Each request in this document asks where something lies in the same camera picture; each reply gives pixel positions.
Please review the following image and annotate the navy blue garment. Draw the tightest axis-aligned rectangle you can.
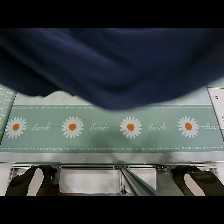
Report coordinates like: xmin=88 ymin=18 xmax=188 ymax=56
xmin=0 ymin=27 xmax=224 ymax=111

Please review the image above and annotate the silver frame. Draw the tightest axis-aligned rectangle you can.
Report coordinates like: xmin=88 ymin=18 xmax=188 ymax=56
xmin=0 ymin=161 xmax=224 ymax=197

